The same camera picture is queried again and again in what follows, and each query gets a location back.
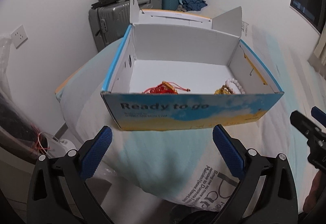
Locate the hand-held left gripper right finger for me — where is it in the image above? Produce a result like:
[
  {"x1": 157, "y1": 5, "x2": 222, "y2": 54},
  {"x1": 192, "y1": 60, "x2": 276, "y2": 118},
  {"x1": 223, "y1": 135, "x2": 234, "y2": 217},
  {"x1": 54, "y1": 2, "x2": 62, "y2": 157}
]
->
[{"x1": 211, "y1": 124, "x2": 298, "y2": 224}]

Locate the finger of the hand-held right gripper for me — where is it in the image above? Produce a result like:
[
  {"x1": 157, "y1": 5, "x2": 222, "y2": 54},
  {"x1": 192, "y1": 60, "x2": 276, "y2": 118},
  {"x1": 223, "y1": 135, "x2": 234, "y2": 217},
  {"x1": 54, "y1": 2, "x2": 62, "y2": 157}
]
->
[
  {"x1": 290, "y1": 110, "x2": 320, "y2": 139},
  {"x1": 311, "y1": 106, "x2": 326, "y2": 125}
]

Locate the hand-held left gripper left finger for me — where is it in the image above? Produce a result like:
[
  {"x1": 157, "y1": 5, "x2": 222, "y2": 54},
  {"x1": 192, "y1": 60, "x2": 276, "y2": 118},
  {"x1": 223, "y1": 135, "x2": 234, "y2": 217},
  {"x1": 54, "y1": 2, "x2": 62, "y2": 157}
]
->
[{"x1": 27, "y1": 125, "x2": 120, "y2": 224}]

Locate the blue and yellow cardboard box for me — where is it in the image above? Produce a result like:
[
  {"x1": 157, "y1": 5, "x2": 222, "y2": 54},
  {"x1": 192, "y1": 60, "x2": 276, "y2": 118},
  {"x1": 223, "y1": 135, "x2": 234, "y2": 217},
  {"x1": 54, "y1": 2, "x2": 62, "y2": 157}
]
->
[{"x1": 100, "y1": 0, "x2": 285, "y2": 132}]

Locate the brown bead bracelet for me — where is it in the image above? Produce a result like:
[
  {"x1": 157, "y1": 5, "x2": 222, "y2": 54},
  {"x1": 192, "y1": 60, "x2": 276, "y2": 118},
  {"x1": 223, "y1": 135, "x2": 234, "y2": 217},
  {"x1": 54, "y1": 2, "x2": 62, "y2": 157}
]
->
[{"x1": 220, "y1": 83, "x2": 236, "y2": 94}]

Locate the white bead bracelet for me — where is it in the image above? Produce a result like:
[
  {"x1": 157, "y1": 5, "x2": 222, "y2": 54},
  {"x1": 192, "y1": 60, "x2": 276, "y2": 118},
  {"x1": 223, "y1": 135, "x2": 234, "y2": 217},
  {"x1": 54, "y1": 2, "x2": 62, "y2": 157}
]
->
[{"x1": 225, "y1": 78, "x2": 246, "y2": 94}]

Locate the red bead bracelet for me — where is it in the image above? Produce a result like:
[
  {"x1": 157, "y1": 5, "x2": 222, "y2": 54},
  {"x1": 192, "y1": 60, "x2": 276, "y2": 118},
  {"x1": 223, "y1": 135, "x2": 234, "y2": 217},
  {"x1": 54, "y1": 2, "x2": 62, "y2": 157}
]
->
[{"x1": 143, "y1": 85, "x2": 169, "y2": 94}]

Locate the red braided cord bracelet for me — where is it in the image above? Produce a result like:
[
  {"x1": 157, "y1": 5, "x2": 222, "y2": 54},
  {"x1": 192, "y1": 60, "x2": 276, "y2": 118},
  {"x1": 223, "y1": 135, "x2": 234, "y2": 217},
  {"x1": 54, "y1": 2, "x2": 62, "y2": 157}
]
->
[{"x1": 153, "y1": 81, "x2": 191, "y2": 94}]

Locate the person's right hand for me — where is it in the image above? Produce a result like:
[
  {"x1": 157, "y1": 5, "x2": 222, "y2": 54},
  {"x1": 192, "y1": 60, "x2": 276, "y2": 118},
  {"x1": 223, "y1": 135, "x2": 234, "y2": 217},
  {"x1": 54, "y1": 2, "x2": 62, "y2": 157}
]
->
[{"x1": 303, "y1": 170, "x2": 326, "y2": 212}]

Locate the beige curtain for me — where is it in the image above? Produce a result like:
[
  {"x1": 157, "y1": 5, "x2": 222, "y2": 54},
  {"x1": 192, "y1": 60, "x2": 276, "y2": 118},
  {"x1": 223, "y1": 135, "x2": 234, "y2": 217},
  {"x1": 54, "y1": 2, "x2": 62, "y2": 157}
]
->
[{"x1": 308, "y1": 33, "x2": 326, "y2": 72}]

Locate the grey suitcase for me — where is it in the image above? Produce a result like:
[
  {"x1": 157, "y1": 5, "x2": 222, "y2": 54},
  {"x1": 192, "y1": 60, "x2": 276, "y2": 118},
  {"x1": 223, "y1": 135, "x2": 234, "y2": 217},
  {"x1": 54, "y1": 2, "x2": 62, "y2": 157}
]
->
[{"x1": 88, "y1": 0, "x2": 163, "y2": 53}]

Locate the dark blue cloth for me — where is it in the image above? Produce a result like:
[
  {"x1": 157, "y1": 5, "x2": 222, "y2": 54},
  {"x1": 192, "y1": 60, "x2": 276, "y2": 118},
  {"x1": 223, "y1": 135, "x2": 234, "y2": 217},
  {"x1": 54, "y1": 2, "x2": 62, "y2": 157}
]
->
[{"x1": 181, "y1": 0, "x2": 207, "y2": 12}]

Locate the red cable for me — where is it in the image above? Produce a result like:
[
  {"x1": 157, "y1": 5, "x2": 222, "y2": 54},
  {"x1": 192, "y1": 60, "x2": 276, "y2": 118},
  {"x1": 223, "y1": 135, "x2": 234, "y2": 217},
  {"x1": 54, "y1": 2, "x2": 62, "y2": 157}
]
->
[{"x1": 33, "y1": 122, "x2": 51, "y2": 154}]

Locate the white wall socket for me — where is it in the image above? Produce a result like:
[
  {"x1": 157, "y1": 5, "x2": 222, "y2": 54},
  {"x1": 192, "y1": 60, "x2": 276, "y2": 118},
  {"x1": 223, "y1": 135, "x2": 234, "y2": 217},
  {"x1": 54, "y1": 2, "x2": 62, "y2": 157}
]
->
[{"x1": 11, "y1": 25, "x2": 28, "y2": 49}]

